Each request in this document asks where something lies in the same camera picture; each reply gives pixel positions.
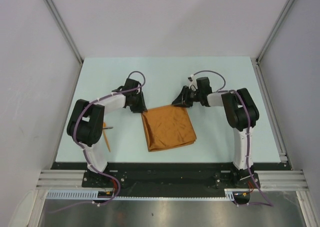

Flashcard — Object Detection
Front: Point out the aluminium frame post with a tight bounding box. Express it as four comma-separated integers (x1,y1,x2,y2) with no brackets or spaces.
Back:
255,0,297,65
43,0,84,66

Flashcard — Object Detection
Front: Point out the orange wooden spoon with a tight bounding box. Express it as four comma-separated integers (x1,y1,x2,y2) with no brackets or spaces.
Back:
102,122,111,152

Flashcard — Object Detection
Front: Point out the left aluminium frame post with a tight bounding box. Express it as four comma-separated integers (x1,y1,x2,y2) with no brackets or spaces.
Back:
43,0,84,66

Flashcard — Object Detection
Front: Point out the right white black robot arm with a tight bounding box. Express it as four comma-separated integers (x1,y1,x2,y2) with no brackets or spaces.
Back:
171,77,260,188

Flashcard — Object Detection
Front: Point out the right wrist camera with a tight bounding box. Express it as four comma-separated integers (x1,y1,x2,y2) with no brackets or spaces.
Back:
188,74,198,91

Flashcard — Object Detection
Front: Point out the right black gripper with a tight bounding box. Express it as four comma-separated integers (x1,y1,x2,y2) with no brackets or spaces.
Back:
172,85,202,108

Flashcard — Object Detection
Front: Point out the right aluminium frame post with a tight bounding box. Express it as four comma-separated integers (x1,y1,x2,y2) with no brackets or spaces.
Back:
255,0,297,65

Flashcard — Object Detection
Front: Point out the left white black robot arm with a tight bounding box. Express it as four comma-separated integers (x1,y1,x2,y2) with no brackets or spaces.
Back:
66,78,147,187

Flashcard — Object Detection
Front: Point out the right aluminium frame rail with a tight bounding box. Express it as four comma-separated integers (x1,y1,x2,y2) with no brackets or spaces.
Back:
251,58,318,227

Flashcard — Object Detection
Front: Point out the white slotted cable duct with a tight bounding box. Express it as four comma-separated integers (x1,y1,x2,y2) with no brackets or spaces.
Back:
46,190,235,201

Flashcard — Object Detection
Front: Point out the orange cloth napkin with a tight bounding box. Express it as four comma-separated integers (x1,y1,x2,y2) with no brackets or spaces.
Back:
141,105,197,152

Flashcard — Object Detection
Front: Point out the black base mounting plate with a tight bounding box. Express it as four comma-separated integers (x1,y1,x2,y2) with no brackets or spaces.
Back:
51,160,292,198

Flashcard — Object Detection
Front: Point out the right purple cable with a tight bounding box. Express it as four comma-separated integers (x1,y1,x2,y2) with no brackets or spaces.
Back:
191,69,274,208

